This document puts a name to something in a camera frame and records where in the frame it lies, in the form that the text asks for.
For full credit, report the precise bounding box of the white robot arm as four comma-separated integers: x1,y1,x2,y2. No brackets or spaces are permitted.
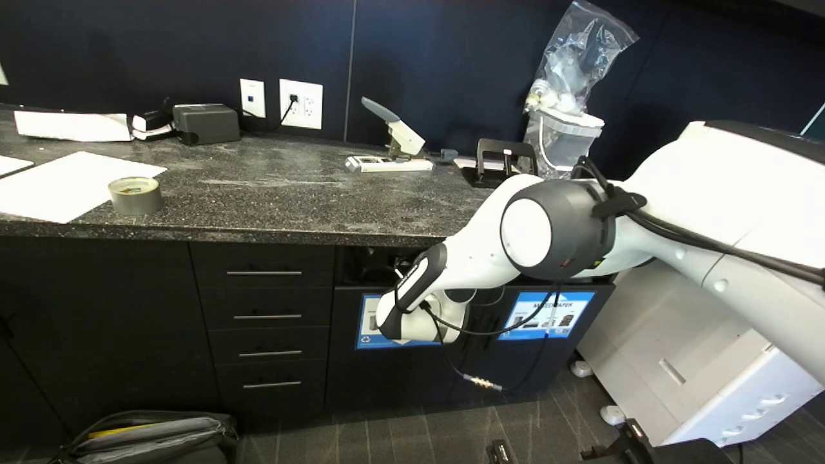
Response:
375,122,825,380

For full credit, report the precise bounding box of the grey white stapler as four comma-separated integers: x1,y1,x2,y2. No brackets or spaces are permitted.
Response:
361,98,424,157

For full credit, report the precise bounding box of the black hole punch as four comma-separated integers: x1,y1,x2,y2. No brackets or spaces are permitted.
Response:
462,140,538,188

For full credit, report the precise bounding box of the black drawer cabinet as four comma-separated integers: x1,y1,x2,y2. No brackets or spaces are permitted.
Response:
191,244,335,421

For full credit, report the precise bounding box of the right mixed paper label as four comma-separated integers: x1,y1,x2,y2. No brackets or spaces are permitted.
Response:
499,291,596,344

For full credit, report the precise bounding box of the clear plastic bucket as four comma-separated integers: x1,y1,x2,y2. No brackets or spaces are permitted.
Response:
523,108,602,177

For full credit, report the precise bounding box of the clear plastic bag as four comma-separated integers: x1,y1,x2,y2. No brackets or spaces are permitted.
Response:
526,0,636,114

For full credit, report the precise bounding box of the black box device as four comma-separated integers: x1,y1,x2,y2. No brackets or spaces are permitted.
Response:
173,103,240,145

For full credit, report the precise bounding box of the grey tape roll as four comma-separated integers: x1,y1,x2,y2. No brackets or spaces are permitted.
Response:
108,175,162,215

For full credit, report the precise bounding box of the white office printer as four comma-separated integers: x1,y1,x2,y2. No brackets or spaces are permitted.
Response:
572,122,825,449

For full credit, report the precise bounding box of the black bag on floor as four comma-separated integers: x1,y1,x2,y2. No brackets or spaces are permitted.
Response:
48,411,237,464

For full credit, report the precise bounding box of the white paper sheet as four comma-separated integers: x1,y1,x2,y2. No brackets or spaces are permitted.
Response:
0,152,162,224

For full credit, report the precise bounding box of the white flat device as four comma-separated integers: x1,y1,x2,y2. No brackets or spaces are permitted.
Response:
13,110,173,143

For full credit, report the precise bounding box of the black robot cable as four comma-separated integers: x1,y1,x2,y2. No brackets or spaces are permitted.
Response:
420,286,570,395

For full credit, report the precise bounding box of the white wall outlet plate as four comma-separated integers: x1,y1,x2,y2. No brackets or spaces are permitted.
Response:
277,80,324,131

